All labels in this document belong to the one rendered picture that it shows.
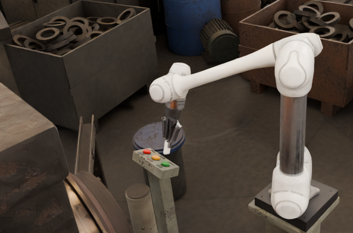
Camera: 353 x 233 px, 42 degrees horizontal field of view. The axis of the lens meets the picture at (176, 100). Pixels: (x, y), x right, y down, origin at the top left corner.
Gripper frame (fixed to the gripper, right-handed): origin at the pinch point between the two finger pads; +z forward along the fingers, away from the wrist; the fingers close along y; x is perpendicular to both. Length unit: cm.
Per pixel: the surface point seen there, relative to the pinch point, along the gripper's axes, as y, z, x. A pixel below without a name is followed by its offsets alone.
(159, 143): -36.7, 17.7, 27.9
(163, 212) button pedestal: -2.9, 39.9, 8.1
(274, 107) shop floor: -54, 14, 161
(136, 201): 1.1, 25.3, -15.0
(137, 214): 0.5, 33.8, -12.5
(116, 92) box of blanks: -143, 24, 70
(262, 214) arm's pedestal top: 38, 25, 34
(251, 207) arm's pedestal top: 32, 24, 33
